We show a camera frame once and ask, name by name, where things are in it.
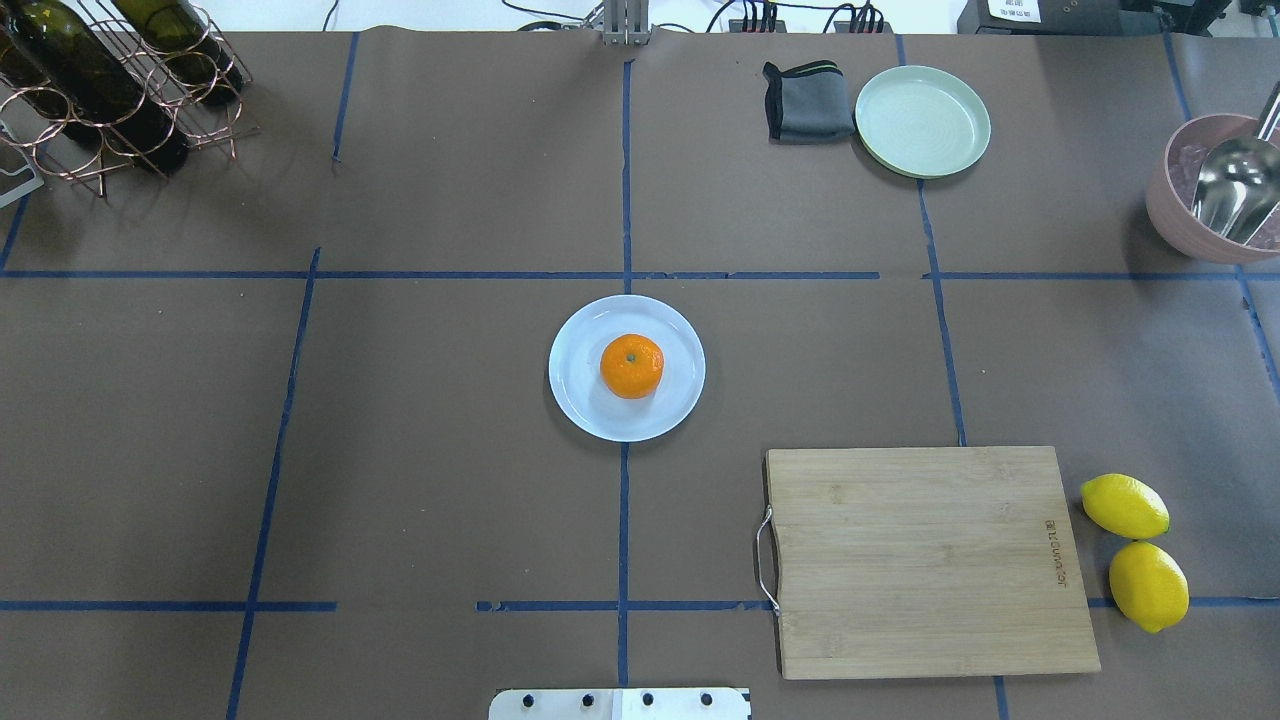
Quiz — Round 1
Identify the wooden cutting board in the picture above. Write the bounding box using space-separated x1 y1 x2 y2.
762 446 1101 682

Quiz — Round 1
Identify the light blue plate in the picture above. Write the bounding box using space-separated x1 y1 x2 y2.
548 293 707 442

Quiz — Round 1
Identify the grey folded cloth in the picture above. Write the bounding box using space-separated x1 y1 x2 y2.
762 60 856 145

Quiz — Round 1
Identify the dark wine bottle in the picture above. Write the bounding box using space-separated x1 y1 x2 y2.
3 1 189 176
113 1 244 108

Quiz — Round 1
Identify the orange fruit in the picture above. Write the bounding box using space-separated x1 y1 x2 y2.
599 333 666 400

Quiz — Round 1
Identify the copper wire bottle rack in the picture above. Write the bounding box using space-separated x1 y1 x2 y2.
3 1 261 197

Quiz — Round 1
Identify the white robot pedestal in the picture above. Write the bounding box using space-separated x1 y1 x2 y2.
488 687 753 719

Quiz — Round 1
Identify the metal ice scoop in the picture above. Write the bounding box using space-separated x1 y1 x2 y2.
1190 85 1279 245

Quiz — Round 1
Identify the pink bowl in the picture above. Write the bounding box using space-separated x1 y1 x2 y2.
1146 113 1279 266

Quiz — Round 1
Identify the aluminium frame post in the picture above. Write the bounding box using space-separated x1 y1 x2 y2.
594 0 652 46

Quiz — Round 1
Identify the dark wine bottle middle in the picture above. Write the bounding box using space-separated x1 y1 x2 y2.
3 1 189 176

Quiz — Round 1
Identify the yellow lemon near board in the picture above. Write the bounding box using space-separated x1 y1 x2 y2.
1080 473 1171 541

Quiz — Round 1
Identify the green plate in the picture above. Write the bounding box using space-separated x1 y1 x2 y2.
854 65 993 179

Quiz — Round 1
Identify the black computer box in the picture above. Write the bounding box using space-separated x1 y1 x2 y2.
956 1 1123 36

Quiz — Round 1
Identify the dark wine bottle front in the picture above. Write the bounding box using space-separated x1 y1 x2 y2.
113 1 244 108

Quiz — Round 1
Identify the yellow lemon far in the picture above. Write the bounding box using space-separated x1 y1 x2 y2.
1107 541 1190 634

